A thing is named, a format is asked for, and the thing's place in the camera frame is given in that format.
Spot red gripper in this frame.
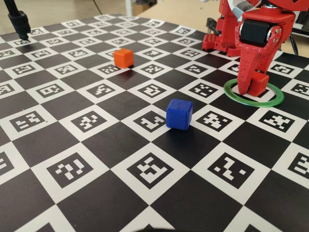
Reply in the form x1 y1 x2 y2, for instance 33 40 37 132
235 8 296 95

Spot red cube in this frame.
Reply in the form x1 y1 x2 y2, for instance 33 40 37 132
251 72 270 95

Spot blue cube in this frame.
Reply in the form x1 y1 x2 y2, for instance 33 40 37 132
166 98 194 131

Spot orange cube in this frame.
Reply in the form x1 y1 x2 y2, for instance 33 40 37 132
113 48 135 68

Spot cardboard box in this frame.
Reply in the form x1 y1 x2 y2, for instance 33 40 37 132
132 2 155 15

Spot checkerboard marker mat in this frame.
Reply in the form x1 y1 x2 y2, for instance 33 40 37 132
0 13 309 232

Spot black tripod leg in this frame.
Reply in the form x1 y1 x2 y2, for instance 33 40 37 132
3 0 31 41

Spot green ring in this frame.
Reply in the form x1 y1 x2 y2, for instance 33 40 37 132
223 78 285 108

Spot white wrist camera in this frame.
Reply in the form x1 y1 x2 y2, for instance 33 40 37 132
230 0 261 15

